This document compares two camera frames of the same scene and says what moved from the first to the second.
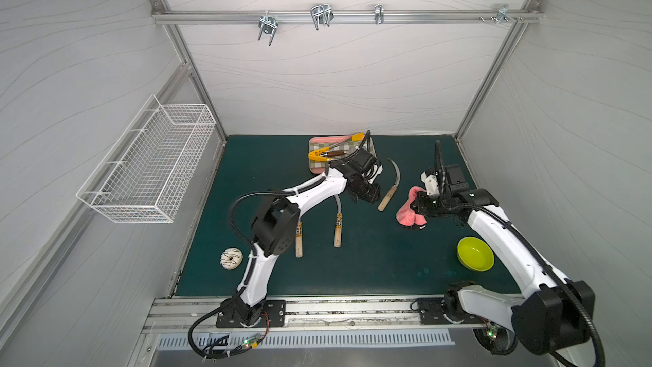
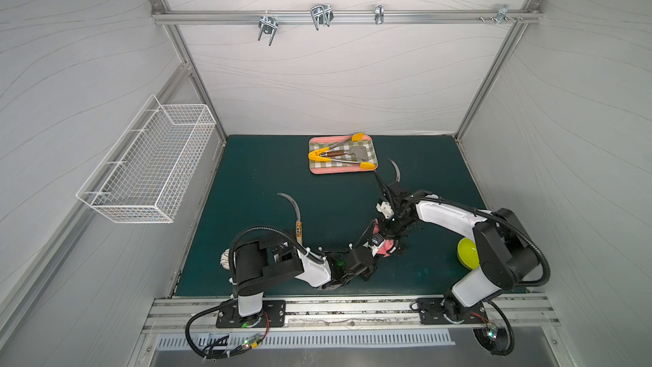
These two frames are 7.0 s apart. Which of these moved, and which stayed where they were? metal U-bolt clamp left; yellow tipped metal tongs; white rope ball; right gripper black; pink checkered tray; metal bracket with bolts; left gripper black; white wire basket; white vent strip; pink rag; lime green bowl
Moved: pink rag; left gripper black; right gripper black
Stayed: pink checkered tray; white rope ball; yellow tipped metal tongs; metal bracket with bolts; lime green bowl; metal U-bolt clamp left; white wire basket; white vent strip
